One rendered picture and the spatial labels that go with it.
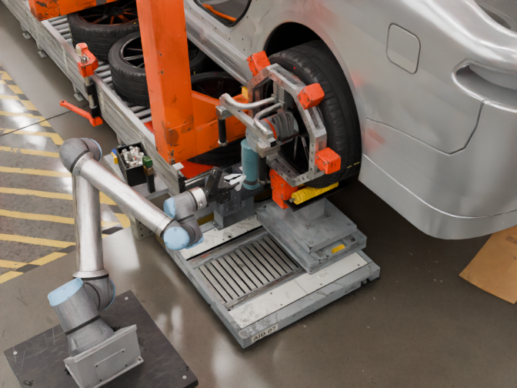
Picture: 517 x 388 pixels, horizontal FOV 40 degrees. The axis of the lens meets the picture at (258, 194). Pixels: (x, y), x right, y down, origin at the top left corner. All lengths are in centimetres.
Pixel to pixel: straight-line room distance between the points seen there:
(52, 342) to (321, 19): 176
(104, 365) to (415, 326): 151
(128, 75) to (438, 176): 234
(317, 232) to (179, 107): 94
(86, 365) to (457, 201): 154
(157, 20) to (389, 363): 187
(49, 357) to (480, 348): 195
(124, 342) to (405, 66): 151
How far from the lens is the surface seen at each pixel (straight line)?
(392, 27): 266
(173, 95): 341
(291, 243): 366
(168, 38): 326
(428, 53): 255
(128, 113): 429
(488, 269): 391
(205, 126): 360
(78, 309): 291
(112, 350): 291
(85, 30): 506
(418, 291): 373
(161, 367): 303
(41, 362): 316
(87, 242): 305
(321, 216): 372
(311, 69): 308
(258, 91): 341
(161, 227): 277
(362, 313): 359
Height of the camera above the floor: 272
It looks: 40 degrees down
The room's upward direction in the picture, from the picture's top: 1 degrees counter-clockwise
